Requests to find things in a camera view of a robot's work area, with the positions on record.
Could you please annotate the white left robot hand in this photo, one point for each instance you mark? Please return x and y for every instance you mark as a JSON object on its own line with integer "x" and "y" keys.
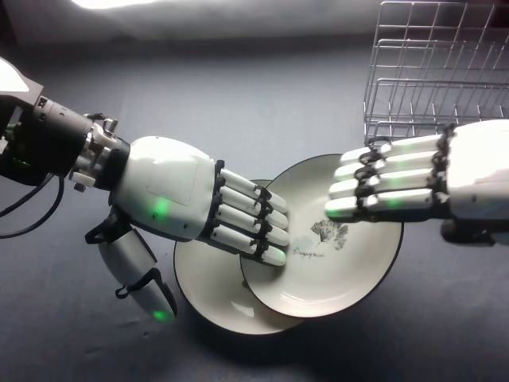
{"x": 167, "y": 191}

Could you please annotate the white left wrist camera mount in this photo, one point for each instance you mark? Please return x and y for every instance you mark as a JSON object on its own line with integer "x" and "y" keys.
{"x": 105, "y": 139}

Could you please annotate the white plate with leaf print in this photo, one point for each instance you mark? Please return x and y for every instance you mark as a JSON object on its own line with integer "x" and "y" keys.
{"x": 214, "y": 286}
{"x": 338, "y": 274}

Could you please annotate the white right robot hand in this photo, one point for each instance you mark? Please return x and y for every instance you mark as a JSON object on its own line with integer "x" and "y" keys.
{"x": 477, "y": 171}

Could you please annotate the white cloth backdrop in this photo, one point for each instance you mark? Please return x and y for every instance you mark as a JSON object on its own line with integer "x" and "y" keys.
{"x": 199, "y": 16}

